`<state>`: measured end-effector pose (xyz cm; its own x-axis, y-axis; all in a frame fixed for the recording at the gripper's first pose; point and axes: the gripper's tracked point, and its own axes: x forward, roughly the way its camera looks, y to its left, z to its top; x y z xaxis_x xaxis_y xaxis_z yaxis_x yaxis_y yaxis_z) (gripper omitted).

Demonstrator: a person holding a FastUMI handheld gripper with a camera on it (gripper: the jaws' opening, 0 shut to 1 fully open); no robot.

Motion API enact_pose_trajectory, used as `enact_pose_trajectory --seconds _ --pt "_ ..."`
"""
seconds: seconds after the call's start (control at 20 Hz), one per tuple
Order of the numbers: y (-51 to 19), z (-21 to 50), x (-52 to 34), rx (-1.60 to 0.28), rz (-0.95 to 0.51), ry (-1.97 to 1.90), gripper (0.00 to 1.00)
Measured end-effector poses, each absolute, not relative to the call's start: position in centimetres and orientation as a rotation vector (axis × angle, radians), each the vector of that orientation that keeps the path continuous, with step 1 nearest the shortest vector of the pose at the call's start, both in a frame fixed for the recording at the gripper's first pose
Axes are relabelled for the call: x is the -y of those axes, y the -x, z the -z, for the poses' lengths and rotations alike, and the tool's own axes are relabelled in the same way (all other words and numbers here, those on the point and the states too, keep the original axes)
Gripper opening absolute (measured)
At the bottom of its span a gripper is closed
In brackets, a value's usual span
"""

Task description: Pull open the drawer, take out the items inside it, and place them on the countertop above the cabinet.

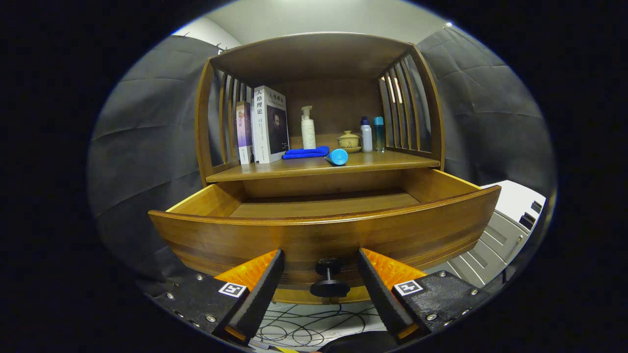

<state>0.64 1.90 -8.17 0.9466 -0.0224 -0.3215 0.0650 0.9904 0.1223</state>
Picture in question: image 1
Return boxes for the white grey cabinet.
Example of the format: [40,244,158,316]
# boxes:
[432,180,545,290]

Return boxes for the black floor cables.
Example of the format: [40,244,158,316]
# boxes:
[253,303,383,350]

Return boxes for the purple book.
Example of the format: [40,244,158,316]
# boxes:
[236,101,254,165]

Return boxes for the wooden cabinet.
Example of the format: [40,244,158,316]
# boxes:
[195,32,445,197]

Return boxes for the blue folded cloth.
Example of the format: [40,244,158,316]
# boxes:
[282,146,330,160]

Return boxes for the wooden countertop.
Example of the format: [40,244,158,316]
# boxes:
[206,135,441,183]

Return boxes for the beige lidded teacup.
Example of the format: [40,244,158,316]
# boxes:
[337,130,362,153]

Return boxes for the white pump bottle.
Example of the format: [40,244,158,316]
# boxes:
[301,105,316,150]

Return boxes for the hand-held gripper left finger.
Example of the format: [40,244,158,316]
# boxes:
[150,248,286,346]

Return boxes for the white bottle blue cap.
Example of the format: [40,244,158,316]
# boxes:
[361,116,373,153]

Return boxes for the wooden drawer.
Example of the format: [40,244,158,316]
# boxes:
[148,168,502,305]

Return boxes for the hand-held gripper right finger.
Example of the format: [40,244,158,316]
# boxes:
[357,248,491,344]

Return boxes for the white portrait book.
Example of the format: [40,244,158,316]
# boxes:
[252,85,290,164]

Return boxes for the black drawer knob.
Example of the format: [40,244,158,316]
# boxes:
[310,258,351,298]

